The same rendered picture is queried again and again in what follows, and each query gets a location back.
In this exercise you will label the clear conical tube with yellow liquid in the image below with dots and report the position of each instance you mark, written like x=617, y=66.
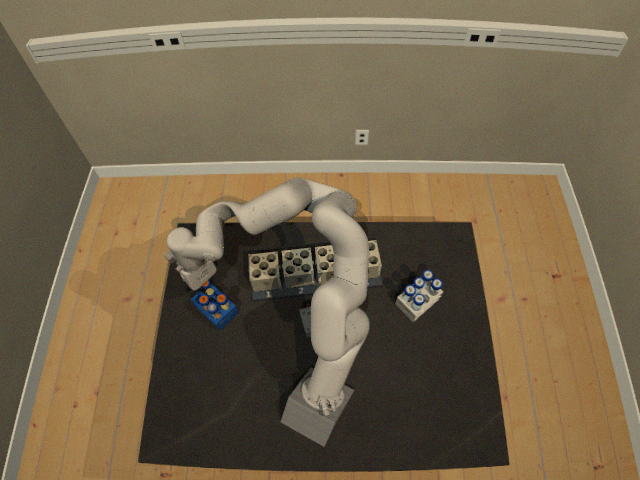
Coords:
x=207, y=287

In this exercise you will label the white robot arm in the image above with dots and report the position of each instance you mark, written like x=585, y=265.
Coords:
x=333, y=303

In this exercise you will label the blue tube rack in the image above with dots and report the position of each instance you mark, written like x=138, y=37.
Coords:
x=226, y=315

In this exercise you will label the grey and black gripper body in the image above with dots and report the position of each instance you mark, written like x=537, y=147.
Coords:
x=197, y=278

